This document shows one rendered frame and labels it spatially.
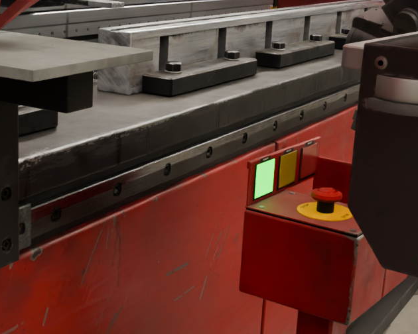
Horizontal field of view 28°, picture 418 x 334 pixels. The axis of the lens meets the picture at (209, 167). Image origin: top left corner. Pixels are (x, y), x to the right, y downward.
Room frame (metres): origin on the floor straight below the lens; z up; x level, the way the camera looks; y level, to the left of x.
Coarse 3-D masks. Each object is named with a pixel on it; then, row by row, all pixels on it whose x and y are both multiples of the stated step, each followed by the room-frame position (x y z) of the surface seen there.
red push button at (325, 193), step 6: (312, 192) 1.01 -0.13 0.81; (318, 192) 1.00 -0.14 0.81; (324, 192) 1.00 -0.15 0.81; (330, 192) 1.00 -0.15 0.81; (336, 192) 1.00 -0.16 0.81; (318, 198) 1.00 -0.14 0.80; (324, 198) 0.99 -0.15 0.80; (330, 198) 0.99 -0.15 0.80; (336, 198) 1.00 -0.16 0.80; (318, 204) 1.01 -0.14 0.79; (324, 204) 1.00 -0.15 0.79; (330, 204) 1.00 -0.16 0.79; (318, 210) 1.01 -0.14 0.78; (324, 210) 1.00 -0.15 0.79; (330, 210) 1.00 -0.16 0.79
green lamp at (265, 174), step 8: (272, 160) 1.06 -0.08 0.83; (264, 168) 1.04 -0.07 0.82; (272, 168) 1.06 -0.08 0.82; (256, 176) 1.03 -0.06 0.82; (264, 176) 1.04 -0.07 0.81; (272, 176) 1.06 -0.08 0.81; (256, 184) 1.03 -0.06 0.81; (264, 184) 1.04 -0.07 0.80; (272, 184) 1.06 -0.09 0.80; (256, 192) 1.03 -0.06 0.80; (264, 192) 1.05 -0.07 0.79
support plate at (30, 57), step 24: (0, 48) 0.77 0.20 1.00; (24, 48) 0.78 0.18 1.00; (48, 48) 0.79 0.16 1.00; (72, 48) 0.80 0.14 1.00; (96, 48) 0.80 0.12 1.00; (120, 48) 0.81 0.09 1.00; (0, 72) 0.67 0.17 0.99; (24, 72) 0.66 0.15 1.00; (48, 72) 0.68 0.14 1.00; (72, 72) 0.70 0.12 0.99
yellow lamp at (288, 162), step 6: (282, 156) 1.08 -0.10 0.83; (288, 156) 1.09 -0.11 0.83; (294, 156) 1.11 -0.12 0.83; (282, 162) 1.08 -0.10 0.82; (288, 162) 1.10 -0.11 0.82; (294, 162) 1.11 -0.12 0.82; (282, 168) 1.08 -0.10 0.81; (288, 168) 1.10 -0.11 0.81; (294, 168) 1.11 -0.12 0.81; (282, 174) 1.08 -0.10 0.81; (288, 174) 1.10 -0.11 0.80; (294, 174) 1.11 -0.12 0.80; (282, 180) 1.08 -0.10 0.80; (288, 180) 1.10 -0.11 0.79; (294, 180) 1.11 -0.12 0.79; (282, 186) 1.09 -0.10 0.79
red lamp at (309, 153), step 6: (312, 144) 1.16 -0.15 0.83; (306, 150) 1.14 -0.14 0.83; (312, 150) 1.15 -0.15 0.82; (306, 156) 1.14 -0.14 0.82; (312, 156) 1.16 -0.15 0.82; (306, 162) 1.14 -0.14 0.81; (312, 162) 1.16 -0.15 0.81; (306, 168) 1.14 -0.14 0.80; (312, 168) 1.16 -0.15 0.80; (300, 174) 1.13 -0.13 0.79; (306, 174) 1.14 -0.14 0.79
